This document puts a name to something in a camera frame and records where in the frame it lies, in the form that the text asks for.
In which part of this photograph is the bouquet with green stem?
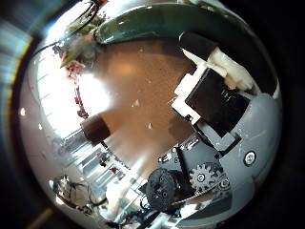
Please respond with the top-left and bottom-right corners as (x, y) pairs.
(59, 2), (278, 96)

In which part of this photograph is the black curved cable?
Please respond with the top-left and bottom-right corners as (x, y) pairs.
(30, 0), (103, 59)

